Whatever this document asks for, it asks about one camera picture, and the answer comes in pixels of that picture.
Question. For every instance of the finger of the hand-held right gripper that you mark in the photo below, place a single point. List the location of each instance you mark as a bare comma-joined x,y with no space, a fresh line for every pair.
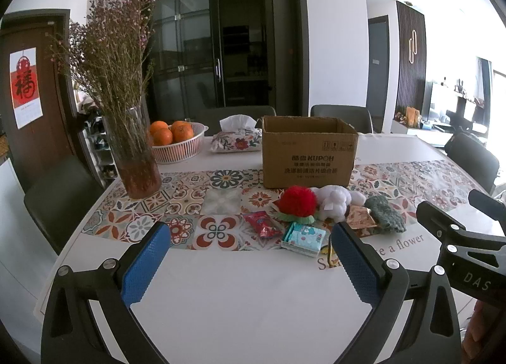
488,205
438,217

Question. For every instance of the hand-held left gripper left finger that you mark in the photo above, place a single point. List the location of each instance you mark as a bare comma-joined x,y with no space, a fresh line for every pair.
146,265

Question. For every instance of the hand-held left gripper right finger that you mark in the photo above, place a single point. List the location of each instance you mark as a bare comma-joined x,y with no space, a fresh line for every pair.
355,265

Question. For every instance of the orange snack packet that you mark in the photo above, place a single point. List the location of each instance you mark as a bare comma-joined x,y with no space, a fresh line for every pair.
360,221

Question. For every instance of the green fuzzy cloth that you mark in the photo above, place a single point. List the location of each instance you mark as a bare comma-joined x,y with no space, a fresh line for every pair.
385,213

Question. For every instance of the teal pocket tissue packet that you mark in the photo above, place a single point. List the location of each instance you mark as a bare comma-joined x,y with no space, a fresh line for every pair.
304,238

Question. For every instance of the white plush bunny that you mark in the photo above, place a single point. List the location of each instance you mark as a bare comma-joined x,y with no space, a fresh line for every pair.
334,201

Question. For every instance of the red pompom plush toy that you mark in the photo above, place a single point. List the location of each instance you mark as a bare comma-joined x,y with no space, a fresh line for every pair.
296,200

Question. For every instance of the red snack packet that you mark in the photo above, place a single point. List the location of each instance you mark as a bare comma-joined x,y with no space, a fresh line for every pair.
263,223

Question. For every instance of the brown cardboard box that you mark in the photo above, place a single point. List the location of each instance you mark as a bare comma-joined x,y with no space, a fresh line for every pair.
308,158

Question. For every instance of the person's right hand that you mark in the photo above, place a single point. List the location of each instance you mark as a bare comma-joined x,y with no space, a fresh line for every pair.
484,324

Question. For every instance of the dark dining chair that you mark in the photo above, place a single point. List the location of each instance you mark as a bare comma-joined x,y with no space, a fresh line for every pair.
470,158
59,198
344,116
209,118

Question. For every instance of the white sideboard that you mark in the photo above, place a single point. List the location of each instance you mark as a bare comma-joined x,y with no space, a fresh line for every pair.
419,134

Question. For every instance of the yellow paper bag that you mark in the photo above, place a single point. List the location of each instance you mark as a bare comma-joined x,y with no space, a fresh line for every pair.
414,116

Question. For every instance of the white patterned tablecloth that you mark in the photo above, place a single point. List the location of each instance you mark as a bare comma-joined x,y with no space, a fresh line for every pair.
245,300

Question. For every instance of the white plastic basket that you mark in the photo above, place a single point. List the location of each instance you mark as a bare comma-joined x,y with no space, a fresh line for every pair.
178,152

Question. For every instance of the shoe rack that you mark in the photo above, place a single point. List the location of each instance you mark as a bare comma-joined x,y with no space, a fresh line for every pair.
99,150

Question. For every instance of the pile of oranges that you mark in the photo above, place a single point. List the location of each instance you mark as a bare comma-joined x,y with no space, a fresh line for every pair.
182,131

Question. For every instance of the floral tissue pack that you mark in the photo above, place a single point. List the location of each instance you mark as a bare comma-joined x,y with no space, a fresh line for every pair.
237,140

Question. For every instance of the brown wooden door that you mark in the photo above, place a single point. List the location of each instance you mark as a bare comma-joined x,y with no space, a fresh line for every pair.
47,142

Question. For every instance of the dark grey door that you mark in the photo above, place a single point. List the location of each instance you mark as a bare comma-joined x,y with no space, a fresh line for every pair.
377,71

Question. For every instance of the dried flower bunch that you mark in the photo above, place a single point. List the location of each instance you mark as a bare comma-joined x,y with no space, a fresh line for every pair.
110,55

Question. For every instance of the dark glass sliding door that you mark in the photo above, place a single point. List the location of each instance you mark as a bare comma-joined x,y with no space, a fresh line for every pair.
237,39

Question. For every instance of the dark slatted wall panel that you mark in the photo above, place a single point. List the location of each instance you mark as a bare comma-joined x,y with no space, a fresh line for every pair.
403,71

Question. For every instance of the red wall calendar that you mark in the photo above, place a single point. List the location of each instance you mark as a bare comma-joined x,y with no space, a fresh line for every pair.
27,87

